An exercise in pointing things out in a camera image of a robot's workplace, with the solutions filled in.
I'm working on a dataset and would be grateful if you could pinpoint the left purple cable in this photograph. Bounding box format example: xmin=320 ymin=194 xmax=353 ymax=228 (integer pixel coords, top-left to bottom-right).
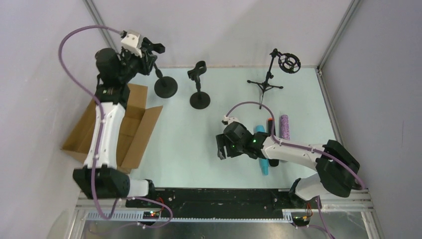
xmin=58 ymin=25 xmax=126 ymax=221

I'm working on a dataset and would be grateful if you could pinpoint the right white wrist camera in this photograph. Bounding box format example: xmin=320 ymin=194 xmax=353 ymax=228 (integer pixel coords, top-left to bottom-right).
xmin=221 ymin=116 xmax=238 ymax=125

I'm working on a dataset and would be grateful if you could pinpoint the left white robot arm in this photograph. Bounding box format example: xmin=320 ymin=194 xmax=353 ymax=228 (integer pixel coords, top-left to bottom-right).
xmin=73 ymin=37 xmax=165 ymax=199

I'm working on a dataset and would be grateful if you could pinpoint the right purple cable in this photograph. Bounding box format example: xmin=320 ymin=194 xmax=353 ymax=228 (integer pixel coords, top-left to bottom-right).
xmin=225 ymin=101 xmax=367 ymax=190

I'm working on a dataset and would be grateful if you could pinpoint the black round-base mic stand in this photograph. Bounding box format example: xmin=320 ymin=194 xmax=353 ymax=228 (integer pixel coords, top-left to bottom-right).
xmin=148 ymin=52 xmax=178 ymax=99

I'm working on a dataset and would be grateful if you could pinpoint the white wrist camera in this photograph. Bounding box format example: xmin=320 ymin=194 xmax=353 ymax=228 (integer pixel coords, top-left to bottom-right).
xmin=120 ymin=30 xmax=142 ymax=58
xmin=221 ymin=116 xmax=238 ymax=125

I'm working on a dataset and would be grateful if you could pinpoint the brown cardboard box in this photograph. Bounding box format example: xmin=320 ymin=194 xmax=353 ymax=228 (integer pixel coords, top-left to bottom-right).
xmin=61 ymin=84 xmax=163 ymax=174

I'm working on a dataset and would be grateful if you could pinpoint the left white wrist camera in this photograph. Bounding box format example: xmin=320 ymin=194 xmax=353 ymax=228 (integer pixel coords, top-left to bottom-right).
xmin=120 ymin=30 xmax=142 ymax=58

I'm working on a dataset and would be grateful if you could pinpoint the teal blue microphone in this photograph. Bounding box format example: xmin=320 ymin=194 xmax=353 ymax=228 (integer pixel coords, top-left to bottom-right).
xmin=255 ymin=125 xmax=269 ymax=176

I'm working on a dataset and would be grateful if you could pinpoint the purple glitter microphone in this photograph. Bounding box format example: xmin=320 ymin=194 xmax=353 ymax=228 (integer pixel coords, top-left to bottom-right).
xmin=279 ymin=115 xmax=290 ymax=140

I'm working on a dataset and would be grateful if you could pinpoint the aluminium frame rail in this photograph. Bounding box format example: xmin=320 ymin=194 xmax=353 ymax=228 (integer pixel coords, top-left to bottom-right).
xmin=320 ymin=190 xmax=375 ymax=212

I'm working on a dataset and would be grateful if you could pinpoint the black tripod shock-mount stand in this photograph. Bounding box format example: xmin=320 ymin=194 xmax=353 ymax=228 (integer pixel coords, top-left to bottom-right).
xmin=247 ymin=48 xmax=302 ymax=110

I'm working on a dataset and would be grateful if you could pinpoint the black orange-ring microphone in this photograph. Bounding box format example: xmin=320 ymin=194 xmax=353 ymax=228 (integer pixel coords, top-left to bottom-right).
xmin=267 ymin=118 xmax=279 ymax=167

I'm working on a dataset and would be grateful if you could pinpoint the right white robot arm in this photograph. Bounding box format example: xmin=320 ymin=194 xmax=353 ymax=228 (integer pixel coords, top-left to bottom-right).
xmin=215 ymin=121 xmax=360 ymax=201

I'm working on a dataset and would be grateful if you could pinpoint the purple cable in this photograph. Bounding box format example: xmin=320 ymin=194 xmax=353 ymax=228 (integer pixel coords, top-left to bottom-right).
xmin=58 ymin=25 xmax=126 ymax=221
xmin=225 ymin=101 xmax=367 ymax=190

